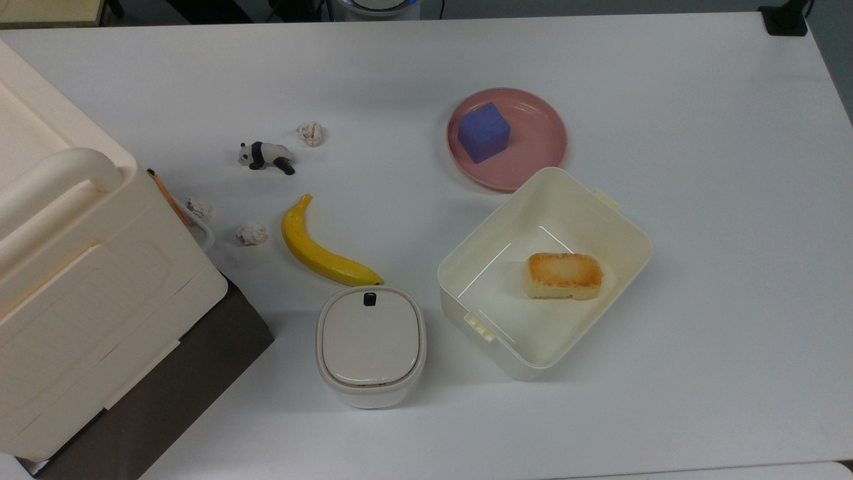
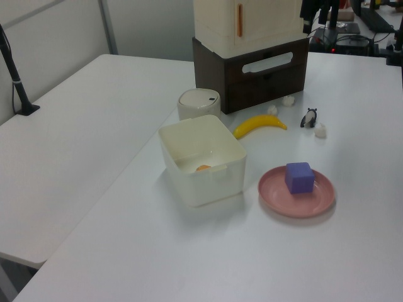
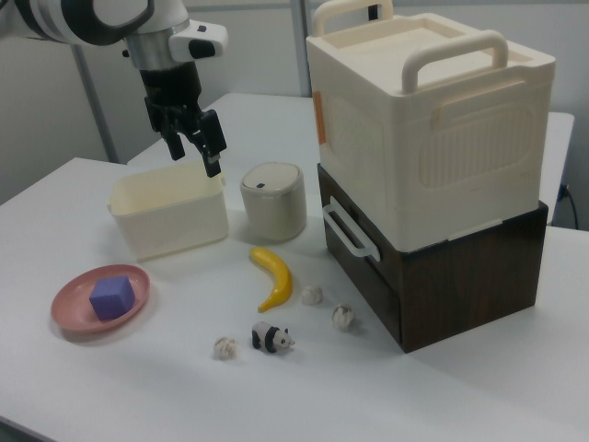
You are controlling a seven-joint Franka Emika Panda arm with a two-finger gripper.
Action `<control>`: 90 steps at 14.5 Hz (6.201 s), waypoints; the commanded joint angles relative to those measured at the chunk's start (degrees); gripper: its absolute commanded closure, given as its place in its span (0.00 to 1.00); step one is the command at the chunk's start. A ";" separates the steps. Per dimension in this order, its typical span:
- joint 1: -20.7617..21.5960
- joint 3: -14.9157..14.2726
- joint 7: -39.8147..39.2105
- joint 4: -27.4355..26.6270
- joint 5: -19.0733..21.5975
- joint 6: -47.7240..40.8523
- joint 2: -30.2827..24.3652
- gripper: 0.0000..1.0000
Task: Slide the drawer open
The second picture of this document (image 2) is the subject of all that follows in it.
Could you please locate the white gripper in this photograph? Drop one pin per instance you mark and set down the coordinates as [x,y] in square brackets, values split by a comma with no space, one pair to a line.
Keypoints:
[307,8]

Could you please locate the plain brown drawer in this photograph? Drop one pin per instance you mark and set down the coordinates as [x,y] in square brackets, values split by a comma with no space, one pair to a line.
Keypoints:
[261,94]

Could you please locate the dark brown drawer cabinet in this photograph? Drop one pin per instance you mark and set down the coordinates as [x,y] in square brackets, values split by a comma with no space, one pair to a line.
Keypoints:
[207,69]

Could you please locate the black upright stand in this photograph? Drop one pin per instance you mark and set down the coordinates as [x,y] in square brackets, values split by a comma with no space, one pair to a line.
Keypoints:
[333,14]

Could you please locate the large cream appliance lid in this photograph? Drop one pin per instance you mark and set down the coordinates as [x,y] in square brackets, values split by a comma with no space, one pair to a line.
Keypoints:
[267,22]

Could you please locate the black box with red light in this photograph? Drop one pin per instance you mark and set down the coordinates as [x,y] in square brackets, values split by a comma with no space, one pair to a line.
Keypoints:
[349,44]

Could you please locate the crumpled white paper ball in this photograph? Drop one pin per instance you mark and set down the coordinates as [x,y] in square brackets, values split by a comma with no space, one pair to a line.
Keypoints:
[288,100]
[320,131]
[272,110]

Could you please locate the black equipment at table edge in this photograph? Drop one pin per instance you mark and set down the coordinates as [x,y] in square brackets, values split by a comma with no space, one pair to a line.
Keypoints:
[395,50]

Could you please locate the small panda figurine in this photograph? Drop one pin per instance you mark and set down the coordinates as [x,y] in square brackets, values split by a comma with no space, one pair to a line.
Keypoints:
[309,119]

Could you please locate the yellow toy banana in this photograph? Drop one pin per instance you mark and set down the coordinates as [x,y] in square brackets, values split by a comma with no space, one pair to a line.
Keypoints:
[255,124]

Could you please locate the small white lidded bin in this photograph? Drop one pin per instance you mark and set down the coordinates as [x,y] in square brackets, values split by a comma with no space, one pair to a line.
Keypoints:
[198,102]

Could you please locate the purple foam cube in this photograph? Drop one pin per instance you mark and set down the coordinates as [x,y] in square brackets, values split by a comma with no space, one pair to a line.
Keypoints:
[299,179]

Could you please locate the pink plastic plate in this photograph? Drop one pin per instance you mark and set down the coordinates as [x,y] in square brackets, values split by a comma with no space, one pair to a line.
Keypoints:
[274,195]

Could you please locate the toasted bread piece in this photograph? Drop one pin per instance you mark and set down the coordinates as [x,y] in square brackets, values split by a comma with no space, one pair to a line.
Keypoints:
[203,168]

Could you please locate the cream plastic storage box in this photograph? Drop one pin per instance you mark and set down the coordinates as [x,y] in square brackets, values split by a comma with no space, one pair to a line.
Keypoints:
[204,188]

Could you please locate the black clamped camera pole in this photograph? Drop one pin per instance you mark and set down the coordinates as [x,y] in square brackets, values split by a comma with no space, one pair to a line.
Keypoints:
[15,78]

